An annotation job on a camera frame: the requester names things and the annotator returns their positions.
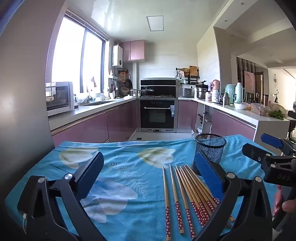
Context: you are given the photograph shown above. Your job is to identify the bunch of wooden chopsticks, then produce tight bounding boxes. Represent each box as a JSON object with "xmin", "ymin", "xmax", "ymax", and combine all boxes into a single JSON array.
[{"xmin": 162, "ymin": 163, "xmax": 235, "ymax": 240}]

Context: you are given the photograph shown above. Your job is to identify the black countertop shelf rack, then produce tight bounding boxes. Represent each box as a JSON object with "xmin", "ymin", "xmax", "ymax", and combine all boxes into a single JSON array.
[{"xmin": 176, "ymin": 66, "xmax": 200, "ymax": 84}]

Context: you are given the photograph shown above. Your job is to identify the person's right hand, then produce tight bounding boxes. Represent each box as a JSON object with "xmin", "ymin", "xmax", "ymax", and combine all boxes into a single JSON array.
[{"xmin": 273, "ymin": 185, "xmax": 296, "ymax": 216}]

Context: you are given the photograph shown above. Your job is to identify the pink base cabinets short run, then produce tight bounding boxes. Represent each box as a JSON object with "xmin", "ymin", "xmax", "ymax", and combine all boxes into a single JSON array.
[{"xmin": 178, "ymin": 100, "xmax": 256, "ymax": 141}]

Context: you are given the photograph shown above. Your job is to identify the clear plastic bag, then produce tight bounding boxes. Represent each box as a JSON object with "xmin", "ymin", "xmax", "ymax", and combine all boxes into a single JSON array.
[{"xmin": 75, "ymin": 94, "xmax": 89, "ymax": 105}]

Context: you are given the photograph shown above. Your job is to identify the steel stock pot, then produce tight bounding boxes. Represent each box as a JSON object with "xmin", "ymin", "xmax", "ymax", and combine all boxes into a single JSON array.
[{"xmin": 196, "ymin": 84, "xmax": 208, "ymax": 100}]

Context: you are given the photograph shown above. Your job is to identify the black mesh utensil holder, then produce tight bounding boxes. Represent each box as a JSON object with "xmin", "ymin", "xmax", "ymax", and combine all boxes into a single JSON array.
[{"xmin": 192, "ymin": 133, "xmax": 227, "ymax": 176}]

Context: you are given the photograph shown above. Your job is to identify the white microwave oven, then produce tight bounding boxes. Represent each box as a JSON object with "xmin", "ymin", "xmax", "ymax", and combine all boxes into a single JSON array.
[{"xmin": 46, "ymin": 82, "xmax": 75, "ymax": 117}]

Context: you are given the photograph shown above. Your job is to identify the blue floral tablecloth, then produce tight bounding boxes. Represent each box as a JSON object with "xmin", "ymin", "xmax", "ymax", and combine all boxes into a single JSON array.
[{"xmin": 5, "ymin": 134, "xmax": 280, "ymax": 241}]

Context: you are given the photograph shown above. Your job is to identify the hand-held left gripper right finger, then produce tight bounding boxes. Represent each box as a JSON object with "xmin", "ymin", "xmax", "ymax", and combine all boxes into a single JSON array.
[{"xmin": 192, "ymin": 152, "xmax": 273, "ymax": 241}]

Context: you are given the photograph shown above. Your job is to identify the green leafy vegetables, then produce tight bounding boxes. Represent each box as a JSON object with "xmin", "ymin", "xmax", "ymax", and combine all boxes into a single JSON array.
[{"xmin": 268, "ymin": 110, "xmax": 286, "ymax": 120}]

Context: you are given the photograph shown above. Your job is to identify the black range hood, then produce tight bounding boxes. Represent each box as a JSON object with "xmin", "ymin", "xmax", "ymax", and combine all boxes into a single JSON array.
[{"xmin": 140, "ymin": 78, "xmax": 177, "ymax": 97}]

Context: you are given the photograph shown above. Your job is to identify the dark dining chair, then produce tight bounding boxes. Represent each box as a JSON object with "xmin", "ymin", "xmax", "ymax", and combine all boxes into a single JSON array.
[{"xmin": 287, "ymin": 111, "xmax": 296, "ymax": 142}]

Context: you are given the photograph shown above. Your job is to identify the white gas water heater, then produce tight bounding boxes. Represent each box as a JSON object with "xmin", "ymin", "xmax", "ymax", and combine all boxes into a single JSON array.
[{"xmin": 112, "ymin": 45, "xmax": 123, "ymax": 68}]

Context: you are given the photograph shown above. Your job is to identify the pink wall cabinet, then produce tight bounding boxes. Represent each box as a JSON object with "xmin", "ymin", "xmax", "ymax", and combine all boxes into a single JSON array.
[{"xmin": 119, "ymin": 40, "xmax": 146, "ymax": 62}]

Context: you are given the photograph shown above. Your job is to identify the black built-in oven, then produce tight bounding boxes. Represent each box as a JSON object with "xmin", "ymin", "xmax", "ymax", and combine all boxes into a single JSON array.
[{"xmin": 140, "ymin": 99, "xmax": 175, "ymax": 129}]

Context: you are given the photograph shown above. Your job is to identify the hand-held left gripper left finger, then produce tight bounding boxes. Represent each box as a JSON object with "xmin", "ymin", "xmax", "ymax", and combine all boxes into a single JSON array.
[{"xmin": 17, "ymin": 151, "xmax": 107, "ymax": 241}]

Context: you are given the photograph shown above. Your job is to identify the square ceiling light panel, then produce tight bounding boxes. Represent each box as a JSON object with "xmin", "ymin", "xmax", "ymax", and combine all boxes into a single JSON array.
[{"xmin": 146, "ymin": 16, "xmax": 164, "ymax": 31}]

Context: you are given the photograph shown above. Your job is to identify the framed wall painting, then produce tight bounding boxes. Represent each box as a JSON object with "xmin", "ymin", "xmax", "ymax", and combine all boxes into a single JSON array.
[{"xmin": 244, "ymin": 71, "xmax": 255, "ymax": 93}]

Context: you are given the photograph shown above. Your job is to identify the clear plastic container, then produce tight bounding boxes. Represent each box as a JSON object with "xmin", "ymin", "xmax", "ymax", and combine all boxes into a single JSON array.
[{"xmin": 250, "ymin": 103, "xmax": 270, "ymax": 117}]

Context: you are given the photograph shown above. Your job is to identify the white green thermos flask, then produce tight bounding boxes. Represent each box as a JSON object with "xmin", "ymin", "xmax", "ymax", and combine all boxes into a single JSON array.
[{"xmin": 235, "ymin": 82, "xmax": 245, "ymax": 103}]

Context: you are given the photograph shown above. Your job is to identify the kitchen sink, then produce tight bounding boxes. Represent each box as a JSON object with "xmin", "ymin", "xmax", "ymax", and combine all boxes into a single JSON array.
[{"xmin": 83, "ymin": 100, "xmax": 116, "ymax": 106}]

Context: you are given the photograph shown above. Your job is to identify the kitchen window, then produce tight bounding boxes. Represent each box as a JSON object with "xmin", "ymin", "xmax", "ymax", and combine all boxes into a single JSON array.
[{"xmin": 46, "ymin": 14, "xmax": 109, "ymax": 95}]

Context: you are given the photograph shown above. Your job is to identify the pink base cabinets long run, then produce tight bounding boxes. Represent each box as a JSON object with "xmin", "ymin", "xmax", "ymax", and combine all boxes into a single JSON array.
[{"xmin": 51, "ymin": 100, "xmax": 139, "ymax": 146}]

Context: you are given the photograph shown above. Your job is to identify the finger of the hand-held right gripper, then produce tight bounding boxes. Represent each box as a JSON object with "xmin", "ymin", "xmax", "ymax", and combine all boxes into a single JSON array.
[
  {"xmin": 261, "ymin": 134, "xmax": 296, "ymax": 158},
  {"xmin": 242, "ymin": 143, "xmax": 296, "ymax": 186}
]

